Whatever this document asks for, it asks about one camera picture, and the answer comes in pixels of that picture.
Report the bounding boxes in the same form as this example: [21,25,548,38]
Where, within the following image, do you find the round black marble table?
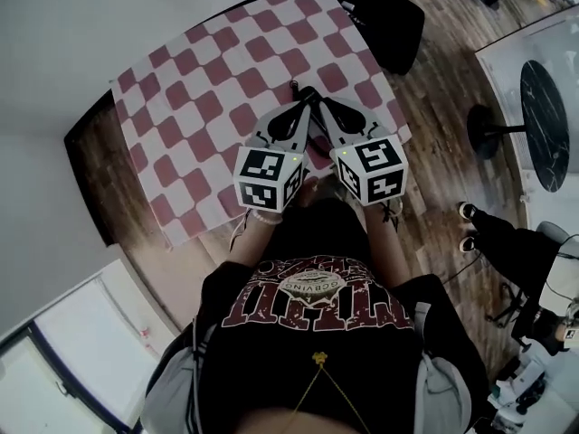
[465,59,572,195]

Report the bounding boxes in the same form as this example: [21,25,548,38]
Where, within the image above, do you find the black office chair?
[300,0,429,78]

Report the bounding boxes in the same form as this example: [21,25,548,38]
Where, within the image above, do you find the yellow cord with pendant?
[291,351,373,434]

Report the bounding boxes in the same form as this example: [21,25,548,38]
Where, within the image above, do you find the person's left hand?
[295,179,320,209]

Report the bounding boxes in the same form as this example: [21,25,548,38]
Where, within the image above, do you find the person's black printed t-shirt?
[139,196,492,434]

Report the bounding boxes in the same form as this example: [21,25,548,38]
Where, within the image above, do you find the beaded bracelet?
[250,209,285,226]

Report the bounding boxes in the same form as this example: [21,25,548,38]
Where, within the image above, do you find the black wrist strap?
[380,200,403,233]

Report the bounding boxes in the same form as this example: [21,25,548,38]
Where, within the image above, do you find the black window frame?
[0,321,99,434]

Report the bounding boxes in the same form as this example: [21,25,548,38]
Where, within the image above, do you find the red white checkered tablecloth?
[110,0,413,252]

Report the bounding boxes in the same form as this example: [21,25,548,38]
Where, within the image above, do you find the black swivel chair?
[488,281,536,354]

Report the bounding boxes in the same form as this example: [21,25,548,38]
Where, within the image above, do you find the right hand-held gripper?
[318,98,410,207]

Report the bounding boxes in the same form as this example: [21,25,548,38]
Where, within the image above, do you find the person's left forearm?
[246,208,287,267]

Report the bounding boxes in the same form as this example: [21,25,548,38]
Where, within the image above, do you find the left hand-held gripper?
[232,101,314,212]

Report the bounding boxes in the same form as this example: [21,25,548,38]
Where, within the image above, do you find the person's grey jacket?
[143,304,475,434]

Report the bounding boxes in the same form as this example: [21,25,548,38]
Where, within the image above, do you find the person's right forearm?
[361,203,404,285]

